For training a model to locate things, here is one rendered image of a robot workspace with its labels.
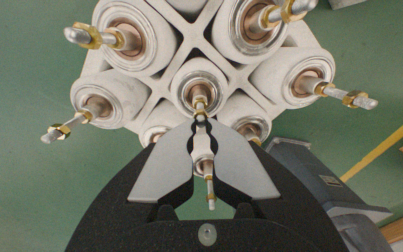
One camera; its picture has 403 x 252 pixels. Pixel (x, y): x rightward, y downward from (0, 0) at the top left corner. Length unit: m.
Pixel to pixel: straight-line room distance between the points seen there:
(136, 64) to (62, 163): 0.77
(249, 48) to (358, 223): 0.48
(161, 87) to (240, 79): 0.16
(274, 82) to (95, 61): 0.32
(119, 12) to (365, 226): 0.63
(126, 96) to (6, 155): 0.87
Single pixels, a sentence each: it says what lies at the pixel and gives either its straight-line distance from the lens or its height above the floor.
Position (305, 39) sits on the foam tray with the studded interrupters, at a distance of 0.34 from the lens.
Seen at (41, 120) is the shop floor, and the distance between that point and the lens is 0.80.
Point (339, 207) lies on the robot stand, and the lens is 0.49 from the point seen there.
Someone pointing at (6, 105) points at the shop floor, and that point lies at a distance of 0.85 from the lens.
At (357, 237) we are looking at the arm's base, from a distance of 0.54.
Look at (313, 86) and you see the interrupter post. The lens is 0.24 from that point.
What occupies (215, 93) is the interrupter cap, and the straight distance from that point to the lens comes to 0.21.
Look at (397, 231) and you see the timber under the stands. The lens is 2.04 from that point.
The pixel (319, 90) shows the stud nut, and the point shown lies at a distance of 0.24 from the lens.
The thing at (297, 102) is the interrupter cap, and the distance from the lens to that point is 0.27.
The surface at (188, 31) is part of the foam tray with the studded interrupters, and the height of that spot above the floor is 0.18.
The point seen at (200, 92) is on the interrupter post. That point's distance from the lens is 0.19.
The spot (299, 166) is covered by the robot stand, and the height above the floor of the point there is 0.16.
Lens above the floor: 0.45
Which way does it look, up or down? 59 degrees down
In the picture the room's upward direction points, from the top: 177 degrees clockwise
